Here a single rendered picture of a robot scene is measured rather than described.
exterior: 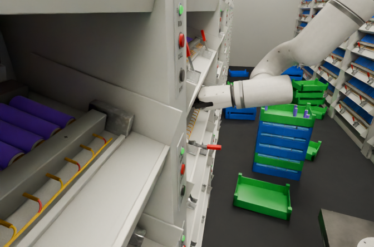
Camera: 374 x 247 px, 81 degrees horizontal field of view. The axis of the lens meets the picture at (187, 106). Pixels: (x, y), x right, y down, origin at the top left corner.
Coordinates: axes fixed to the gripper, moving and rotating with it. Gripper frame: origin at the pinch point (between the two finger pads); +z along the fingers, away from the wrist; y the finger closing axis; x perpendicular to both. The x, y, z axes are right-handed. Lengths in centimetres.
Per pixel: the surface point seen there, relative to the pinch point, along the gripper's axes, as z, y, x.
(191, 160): -4.8, 20.8, 8.1
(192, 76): -8.7, 18.3, -12.2
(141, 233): -3.0, 44.4, 3.6
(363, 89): -112, -139, 59
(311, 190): -51, -55, 89
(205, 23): -6.7, -27.3, -21.5
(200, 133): -4.9, 7.5, 8.1
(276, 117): -35, -64, 41
